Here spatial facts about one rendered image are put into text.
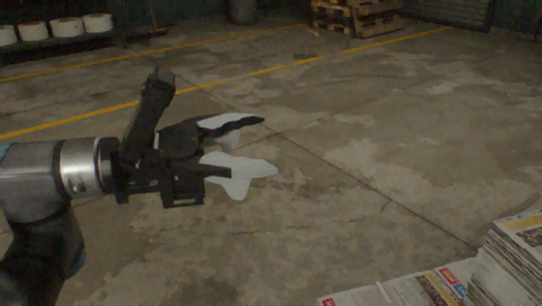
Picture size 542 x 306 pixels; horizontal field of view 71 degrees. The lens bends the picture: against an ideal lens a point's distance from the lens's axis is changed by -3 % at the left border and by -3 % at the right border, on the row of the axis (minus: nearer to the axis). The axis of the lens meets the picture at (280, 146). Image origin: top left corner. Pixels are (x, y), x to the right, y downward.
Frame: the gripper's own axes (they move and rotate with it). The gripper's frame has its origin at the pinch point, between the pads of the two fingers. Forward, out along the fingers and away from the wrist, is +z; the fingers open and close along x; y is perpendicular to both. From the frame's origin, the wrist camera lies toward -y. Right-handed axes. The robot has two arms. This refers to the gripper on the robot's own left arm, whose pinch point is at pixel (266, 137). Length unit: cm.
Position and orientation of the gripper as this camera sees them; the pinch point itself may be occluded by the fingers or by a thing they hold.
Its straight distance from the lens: 50.3
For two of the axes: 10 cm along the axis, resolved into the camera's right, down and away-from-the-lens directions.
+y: -0.3, 8.0, 6.0
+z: 9.8, -0.9, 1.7
